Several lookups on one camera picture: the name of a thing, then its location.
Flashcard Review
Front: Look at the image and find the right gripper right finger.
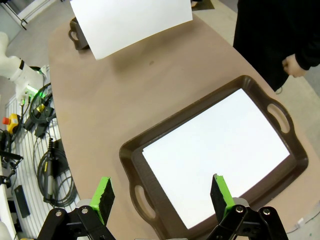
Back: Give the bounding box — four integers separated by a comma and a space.
207, 173, 288, 240

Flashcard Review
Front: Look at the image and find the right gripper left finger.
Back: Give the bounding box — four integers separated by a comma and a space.
37, 176, 116, 240

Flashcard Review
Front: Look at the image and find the white A4 paper sheet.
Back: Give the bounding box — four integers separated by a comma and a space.
141, 88, 291, 230

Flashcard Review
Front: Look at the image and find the person's left forearm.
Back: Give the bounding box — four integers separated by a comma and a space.
294, 47, 320, 72

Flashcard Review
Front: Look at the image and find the person's left hand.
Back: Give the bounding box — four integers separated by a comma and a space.
281, 53, 307, 78

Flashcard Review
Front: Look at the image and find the dark brown plastic tray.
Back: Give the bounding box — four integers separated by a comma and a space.
68, 16, 91, 51
119, 74, 310, 240

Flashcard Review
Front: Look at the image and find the black flat box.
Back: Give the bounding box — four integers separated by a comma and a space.
13, 184, 31, 219

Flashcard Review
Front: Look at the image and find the black power adapter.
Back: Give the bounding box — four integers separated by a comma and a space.
23, 104, 57, 137

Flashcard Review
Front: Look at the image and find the yellow emergency stop box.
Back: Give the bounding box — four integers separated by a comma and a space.
2, 113, 21, 133

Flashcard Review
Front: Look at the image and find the person in black sweater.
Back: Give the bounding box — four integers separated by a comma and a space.
232, 0, 320, 93

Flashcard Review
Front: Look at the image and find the grey enabling switch handle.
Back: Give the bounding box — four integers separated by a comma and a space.
46, 159, 56, 201

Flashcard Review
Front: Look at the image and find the black coiled cable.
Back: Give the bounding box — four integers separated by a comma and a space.
36, 137, 76, 208

